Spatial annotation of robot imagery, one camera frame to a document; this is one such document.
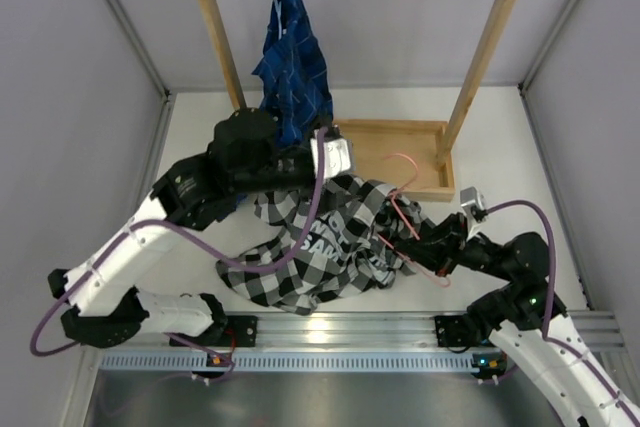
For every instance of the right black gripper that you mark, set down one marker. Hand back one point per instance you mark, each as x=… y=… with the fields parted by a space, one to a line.
x=439 y=248

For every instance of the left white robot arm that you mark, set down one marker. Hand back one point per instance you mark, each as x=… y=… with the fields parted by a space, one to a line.
x=105 y=306

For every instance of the aluminium mounting rail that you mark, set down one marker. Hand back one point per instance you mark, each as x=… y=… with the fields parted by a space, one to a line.
x=351 y=331

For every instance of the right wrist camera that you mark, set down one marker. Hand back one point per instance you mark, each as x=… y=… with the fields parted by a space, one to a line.
x=473 y=205

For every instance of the black white checkered shirt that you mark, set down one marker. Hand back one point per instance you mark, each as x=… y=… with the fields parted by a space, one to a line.
x=348 y=250

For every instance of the slotted grey cable duct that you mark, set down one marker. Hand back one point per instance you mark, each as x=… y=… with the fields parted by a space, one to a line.
x=348 y=362

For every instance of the wooden clothes rack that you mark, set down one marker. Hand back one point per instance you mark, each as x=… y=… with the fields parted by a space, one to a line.
x=414 y=154

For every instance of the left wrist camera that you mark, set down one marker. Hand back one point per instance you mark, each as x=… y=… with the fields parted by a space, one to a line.
x=333 y=158

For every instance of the light blue wire hanger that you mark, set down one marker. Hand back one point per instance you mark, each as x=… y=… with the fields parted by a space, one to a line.
x=277 y=9

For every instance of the blue plaid shirt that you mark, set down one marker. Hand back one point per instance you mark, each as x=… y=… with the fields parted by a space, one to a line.
x=293 y=72

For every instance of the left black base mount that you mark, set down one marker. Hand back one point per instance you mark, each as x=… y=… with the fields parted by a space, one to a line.
x=239 y=331

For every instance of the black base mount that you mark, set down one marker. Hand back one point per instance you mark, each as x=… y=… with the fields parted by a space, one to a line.
x=239 y=331
x=458 y=333

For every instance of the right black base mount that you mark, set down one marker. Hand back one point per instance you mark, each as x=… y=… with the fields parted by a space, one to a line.
x=458 y=333

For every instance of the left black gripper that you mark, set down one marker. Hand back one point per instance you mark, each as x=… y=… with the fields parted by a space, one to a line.
x=307 y=148

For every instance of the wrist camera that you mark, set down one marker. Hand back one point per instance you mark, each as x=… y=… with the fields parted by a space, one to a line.
x=473 y=205
x=333 y=158

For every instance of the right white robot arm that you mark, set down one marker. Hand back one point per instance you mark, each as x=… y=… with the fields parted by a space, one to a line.
x=525 y=318

